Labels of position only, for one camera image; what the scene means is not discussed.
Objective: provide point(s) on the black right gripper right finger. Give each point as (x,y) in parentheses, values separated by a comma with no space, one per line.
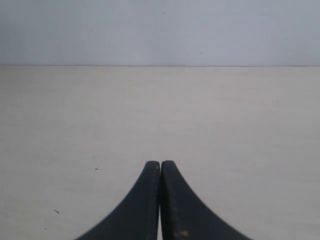
(183,214)

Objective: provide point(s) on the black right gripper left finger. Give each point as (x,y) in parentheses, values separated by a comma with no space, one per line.
(137,215)

